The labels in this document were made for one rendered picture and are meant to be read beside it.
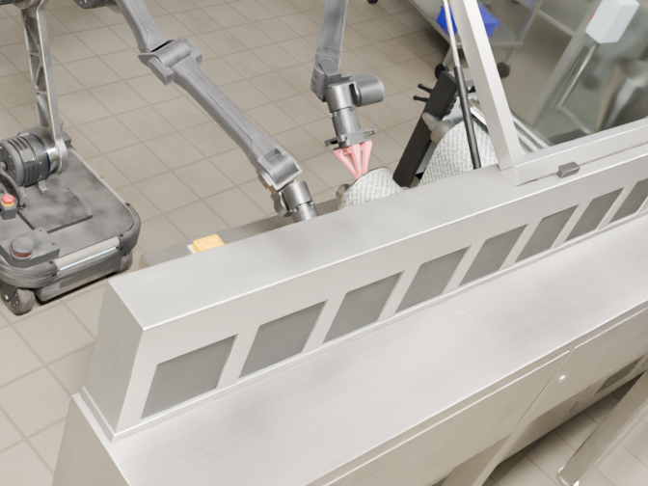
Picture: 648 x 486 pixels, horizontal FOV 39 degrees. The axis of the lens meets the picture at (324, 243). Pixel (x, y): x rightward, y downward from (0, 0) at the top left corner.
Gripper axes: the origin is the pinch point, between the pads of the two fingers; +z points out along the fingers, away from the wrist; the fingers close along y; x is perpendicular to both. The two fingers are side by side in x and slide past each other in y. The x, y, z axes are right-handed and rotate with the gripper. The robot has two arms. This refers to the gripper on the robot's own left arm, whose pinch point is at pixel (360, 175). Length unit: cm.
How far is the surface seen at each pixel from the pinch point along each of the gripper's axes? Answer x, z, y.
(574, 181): 59, 11, 8
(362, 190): 5.7, 3.3, 6.0
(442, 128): 7.4, -5.1, -21.4
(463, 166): 14.9, 4.2, -16.4
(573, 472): -55, 120, -111
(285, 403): 45, 28, 66
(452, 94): 8.6, -12.2, -26.6
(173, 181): -179, -18, -64
